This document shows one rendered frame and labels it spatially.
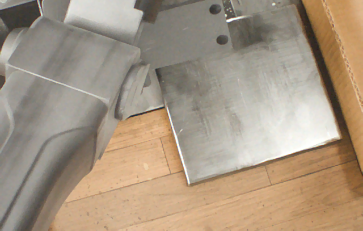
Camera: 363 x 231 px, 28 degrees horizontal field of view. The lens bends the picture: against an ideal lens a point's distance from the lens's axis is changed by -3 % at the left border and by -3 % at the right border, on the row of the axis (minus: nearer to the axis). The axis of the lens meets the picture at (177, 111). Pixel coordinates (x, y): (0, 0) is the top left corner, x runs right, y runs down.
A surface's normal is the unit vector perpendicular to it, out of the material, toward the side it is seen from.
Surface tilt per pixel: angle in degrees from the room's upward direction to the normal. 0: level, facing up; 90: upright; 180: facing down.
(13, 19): 90
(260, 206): 0
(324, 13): 90
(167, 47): 30
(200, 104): 0
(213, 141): 0
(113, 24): 24
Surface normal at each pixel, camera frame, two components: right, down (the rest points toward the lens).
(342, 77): -0.96, 0.26
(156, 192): 0.02, -0.26
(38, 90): 0.17, -0.64
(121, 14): -0.12, 0.14
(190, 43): 0.17, 0.23
